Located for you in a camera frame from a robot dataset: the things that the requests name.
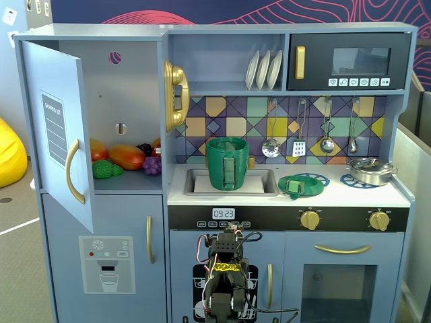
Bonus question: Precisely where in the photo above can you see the purple toy grapes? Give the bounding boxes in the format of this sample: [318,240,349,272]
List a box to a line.
[142,156,162,176]

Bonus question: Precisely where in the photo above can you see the white toy plate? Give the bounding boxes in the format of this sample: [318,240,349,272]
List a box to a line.
[244,50,261,91]
[255,50,271,91]
[267,49,284,90]

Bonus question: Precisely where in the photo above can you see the steel pot with lid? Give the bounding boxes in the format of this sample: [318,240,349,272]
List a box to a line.
[345,157,399,186]

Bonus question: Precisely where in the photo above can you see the gold stove knob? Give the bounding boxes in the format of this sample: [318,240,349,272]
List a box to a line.
[368,209,391,231]
[299,209,321,231]

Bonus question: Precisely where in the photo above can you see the blue fridge door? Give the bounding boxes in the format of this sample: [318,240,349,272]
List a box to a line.
[20,40,95,235]

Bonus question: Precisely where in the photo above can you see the dishwasher rack sticker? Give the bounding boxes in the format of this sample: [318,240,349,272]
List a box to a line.
[192,264,259,322]

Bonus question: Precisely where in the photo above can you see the gold oven handle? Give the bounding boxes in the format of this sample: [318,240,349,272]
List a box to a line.
[314,244,372,255]

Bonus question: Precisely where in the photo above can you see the digital clock display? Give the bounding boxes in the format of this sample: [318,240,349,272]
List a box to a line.
[211,207,236,220]

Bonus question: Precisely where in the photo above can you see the black power cable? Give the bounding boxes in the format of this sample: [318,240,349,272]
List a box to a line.
[248,308,300,323]

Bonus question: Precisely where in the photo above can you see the grey toy sink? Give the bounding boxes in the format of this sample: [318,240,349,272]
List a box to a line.
[183,168,279,197]

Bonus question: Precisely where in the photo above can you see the small camera board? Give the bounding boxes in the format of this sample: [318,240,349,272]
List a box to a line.
[222,221,244,234]

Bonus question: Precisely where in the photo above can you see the metal slotted spatula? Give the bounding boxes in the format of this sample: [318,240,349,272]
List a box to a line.
[292,97,307,157]

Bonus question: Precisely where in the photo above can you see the green printed lid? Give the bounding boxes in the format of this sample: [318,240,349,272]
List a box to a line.
[277,174,326,201]

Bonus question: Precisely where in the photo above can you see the blue toy kitchen unit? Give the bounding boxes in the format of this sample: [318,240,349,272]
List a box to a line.
[13,22,418,323]

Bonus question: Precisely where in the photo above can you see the orange toy mango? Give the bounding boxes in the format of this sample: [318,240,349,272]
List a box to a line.
[108,144,147,171]

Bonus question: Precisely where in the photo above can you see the gold toy telephone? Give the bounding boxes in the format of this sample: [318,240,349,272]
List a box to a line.
[163,59,191,133]

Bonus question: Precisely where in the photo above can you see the gold microwave handle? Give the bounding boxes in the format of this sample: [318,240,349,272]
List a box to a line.
[295,45,306,80]

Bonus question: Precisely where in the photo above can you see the black microwave door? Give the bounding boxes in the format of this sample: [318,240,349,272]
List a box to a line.
[286,32,412,91]

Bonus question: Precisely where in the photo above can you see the yellow beanbag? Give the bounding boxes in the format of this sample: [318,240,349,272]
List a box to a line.
[0,116,28,188]

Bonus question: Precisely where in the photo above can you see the gold freezer door handle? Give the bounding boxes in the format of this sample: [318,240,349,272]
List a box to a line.
[145,215,156,264]

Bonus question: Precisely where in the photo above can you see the gold dishwasher handle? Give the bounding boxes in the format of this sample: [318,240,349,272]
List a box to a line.
[267,263,273,310]

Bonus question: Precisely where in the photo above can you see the water dispenser sticker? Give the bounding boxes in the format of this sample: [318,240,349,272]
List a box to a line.
[78,235,137,295]

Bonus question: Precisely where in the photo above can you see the green printed recipient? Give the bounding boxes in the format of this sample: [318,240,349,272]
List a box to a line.
[205,137,251,192]

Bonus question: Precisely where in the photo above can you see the red orange toy peach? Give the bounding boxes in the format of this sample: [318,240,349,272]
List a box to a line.
[89,138,110,162]

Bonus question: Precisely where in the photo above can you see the green toy broccoli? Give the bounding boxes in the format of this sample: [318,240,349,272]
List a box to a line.
[92,159,125,180]

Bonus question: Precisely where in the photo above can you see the metal ladle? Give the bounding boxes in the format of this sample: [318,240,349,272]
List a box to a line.
[319,96,335,153]

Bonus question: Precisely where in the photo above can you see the metal skimmer spoon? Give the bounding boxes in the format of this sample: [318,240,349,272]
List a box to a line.
[261,97,282,158]

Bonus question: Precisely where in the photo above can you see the white wall socket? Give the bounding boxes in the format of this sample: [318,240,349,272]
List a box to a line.
[1,6,18,26]

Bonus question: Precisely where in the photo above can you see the gold fridge door handle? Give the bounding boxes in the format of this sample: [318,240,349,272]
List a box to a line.
[65,138,87,205]

